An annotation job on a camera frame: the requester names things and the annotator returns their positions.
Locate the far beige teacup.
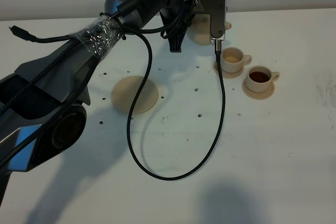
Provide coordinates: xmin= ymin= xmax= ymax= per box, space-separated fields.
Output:
xmin=220 ymin=47 xmax=252 ymax=73

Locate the beige ceramic teapot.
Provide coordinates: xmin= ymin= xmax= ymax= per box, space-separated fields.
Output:
xmin=186 ymin=14 xmax=233 ymax=47

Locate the large beige teapot saucer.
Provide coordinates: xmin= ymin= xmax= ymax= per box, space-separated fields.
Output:
xmin=111 ymin=76 xmax=159 ymax=114

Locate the beige cup saucer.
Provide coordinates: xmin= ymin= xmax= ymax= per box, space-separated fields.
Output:
xmin=214 ymin=61 xmax=244 ymax=79
xmin=242 ymin=79 xmax=275 ymax=100

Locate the black braided camera cable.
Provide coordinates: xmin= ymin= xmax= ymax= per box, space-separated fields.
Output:
xmin=0 ymin=24 xmax=226 ymax=182

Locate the black loose plug cable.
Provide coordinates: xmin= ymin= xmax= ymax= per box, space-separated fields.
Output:
xmin=8 ymin=0 xmax=195 ymax=44

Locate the beige teacup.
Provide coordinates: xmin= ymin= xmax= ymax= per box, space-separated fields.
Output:
xmin=245 ymin=66 xmax=280 ymax=93
xmin=220 ymin=47 xmax=252 ymax=73

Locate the near beige cup saucer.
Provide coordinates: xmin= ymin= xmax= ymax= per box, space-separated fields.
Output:
xmin=242 ymin=79 xmax=275 ymax=100

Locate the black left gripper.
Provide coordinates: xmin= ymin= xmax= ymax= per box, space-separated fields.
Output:
xmin=159 ymin=0 xmax=194 ymax=52

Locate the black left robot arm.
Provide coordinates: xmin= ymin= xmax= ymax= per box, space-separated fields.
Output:
xmin=1 ymin=0 xmax=193 ymax=223

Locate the near beige teacup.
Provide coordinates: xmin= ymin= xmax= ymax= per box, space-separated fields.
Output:
xmin=245 ymin=66 xmax=280 ymax=93

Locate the far beige cup saucer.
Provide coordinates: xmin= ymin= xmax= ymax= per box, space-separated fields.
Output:
xmin=214 ymin=61 xmax=244 ymax=79

